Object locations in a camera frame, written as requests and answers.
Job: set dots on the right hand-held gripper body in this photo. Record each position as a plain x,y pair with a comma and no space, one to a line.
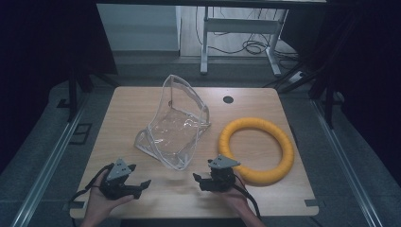
220,179

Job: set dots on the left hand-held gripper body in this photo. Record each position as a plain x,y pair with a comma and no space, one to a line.
118,176

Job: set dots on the clear plastic zipper bag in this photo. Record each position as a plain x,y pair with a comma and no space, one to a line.
170,138

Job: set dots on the person's right hand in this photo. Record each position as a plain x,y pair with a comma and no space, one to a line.
236,198

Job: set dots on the person's left hand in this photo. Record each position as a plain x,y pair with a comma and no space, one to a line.
101,205

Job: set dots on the black round table grommet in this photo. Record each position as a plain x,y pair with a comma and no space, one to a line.
228,99

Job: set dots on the black metal stand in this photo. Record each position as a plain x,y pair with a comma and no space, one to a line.
329,104
73,94

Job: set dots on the grey tape strip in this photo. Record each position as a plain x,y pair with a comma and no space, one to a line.
314,203

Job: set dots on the white power strip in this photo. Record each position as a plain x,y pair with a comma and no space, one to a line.
297,76

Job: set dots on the dark curtain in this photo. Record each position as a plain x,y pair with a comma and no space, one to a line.
372,78
38,63

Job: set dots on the black floor bracket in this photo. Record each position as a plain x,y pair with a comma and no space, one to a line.
80,134

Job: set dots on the silver floor rail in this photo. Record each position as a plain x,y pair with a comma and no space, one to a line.
346,170
47,170

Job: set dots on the white metal desk frame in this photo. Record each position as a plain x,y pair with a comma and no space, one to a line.
239,26

